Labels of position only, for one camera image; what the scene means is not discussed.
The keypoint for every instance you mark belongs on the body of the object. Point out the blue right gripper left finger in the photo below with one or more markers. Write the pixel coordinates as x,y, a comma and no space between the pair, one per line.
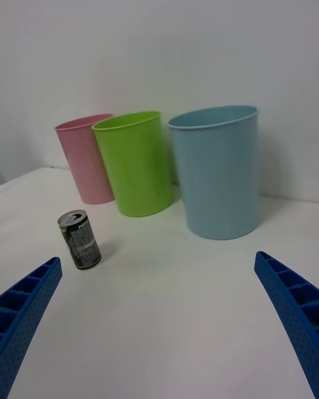
28,309

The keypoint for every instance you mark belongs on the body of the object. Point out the pale blue plastic bin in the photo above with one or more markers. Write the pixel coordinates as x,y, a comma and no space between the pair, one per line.
219,173

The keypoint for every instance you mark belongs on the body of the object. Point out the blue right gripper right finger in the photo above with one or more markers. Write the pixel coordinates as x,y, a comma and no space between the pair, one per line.
292,302

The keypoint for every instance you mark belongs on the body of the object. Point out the black drink can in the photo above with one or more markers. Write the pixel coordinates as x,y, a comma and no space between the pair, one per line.
80,240

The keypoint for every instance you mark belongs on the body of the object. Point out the green plastic bin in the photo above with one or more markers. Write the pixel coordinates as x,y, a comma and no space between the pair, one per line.
139,163

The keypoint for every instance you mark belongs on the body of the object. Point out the pink plastic bin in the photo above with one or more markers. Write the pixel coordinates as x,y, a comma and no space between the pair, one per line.
87,159

